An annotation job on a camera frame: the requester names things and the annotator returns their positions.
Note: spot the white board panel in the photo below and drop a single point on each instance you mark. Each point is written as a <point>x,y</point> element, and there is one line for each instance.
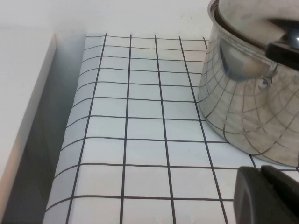
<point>37,88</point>

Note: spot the white black-grid tablecloth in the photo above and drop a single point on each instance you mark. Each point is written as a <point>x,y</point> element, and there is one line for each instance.
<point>140,151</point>

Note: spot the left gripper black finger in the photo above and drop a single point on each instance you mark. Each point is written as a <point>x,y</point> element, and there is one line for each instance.
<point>264,200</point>

